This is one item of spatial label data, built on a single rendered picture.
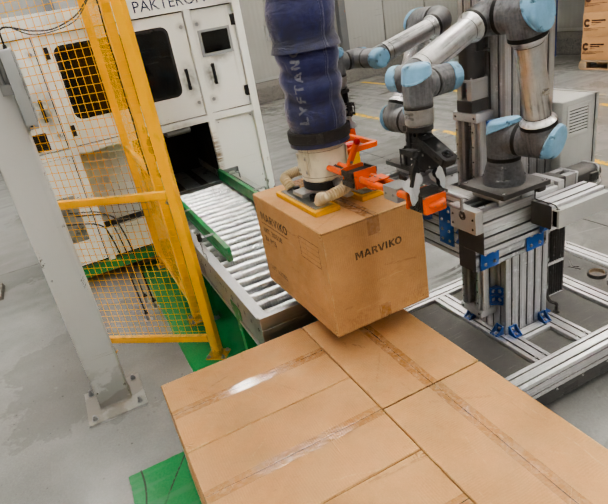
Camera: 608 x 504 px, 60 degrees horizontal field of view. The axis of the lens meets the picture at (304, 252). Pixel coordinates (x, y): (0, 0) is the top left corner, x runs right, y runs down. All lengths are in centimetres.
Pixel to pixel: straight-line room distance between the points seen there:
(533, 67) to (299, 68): 72
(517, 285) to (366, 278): 90
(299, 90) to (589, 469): 139
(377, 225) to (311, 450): 74
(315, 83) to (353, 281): 67
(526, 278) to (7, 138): 231
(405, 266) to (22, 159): 165
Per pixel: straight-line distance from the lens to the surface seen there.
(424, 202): 144
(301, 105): 185
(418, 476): 159
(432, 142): 143
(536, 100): 186
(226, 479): 169
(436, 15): 241
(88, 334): 285
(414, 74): 140
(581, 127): 246
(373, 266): 184
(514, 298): 256
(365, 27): 1259
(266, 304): 244
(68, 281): 272
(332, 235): 171
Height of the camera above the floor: 174
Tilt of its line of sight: 25 degrees down
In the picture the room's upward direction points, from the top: 10 degrees counter-clockwise
